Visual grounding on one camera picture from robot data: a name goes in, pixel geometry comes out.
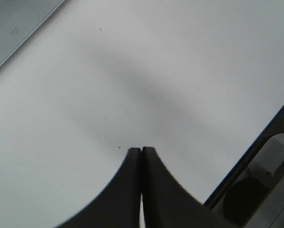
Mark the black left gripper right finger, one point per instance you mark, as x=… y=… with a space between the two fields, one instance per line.
x=167 y=204

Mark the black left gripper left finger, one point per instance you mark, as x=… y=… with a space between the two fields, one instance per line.
x=118 y=204

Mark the white microwave door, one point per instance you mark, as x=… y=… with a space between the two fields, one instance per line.
x=19 y=19

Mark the black round base part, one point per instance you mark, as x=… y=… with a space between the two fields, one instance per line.
x=242 y=199

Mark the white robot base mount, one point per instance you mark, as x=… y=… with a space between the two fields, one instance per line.
x=268 y=168

